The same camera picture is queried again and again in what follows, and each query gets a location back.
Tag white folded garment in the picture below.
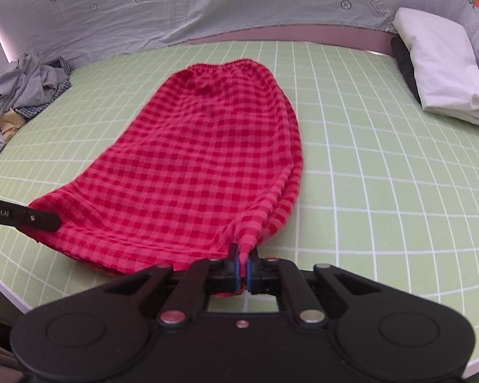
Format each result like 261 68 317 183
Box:
392 7 479 128

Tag beige garment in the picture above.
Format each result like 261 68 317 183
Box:
0 109 27 142

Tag green grid mat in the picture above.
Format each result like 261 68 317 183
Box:
0 40 479 368

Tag red checked shorts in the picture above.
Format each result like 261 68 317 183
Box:
27 58 304 298

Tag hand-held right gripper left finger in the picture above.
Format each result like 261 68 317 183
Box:
102 243 241 326

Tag grey garment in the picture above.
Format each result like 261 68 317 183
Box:
0 53 70 164

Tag dark folded garment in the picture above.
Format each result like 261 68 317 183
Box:
390 36 424 104

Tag carrot printed sheet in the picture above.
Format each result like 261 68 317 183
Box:
0 0 479 68

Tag blue plaid garment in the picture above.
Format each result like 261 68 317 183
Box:
14 56 72 119

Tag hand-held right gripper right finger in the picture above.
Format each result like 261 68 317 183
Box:
247 247 388 326

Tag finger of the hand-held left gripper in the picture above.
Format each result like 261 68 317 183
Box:
9 207 61 233

